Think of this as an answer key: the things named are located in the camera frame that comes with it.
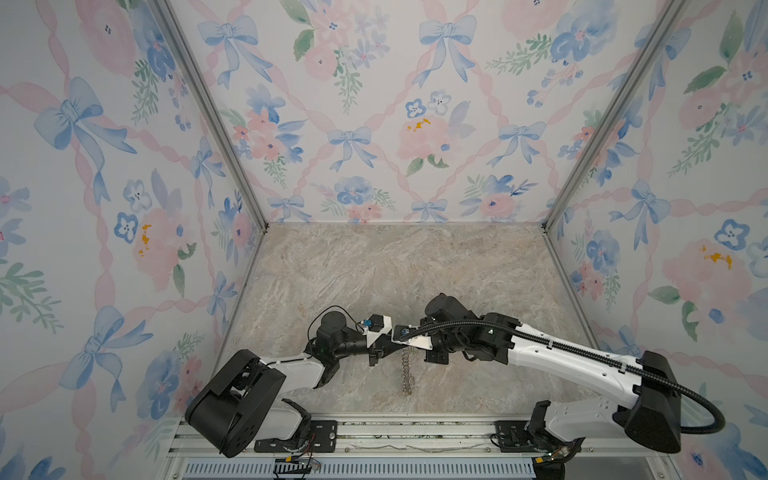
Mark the aluminium corner post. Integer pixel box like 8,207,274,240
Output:
541,0,689,234
148,0,268,234

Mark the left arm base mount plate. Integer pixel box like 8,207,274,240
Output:
254,398,339,454

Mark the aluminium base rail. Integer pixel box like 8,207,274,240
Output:
156,414,682,479

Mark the black corrugated cable conduit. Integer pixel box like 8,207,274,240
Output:
400,319,727,436

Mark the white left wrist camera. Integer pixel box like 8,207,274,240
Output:
362,314,393,348

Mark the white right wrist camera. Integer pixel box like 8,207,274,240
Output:
391,325,428,340

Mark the aluminium corner post right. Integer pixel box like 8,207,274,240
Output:
541,0,689,234

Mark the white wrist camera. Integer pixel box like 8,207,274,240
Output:
391,325,428,340
362,314,393,348

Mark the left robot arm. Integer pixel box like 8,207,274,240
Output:
184,306,406,458

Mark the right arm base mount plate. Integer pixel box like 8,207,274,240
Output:
489,400,585,464

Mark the aluminium corner post left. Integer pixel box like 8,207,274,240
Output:
148,0,268,234

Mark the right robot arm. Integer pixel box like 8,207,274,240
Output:
383,294,683,454

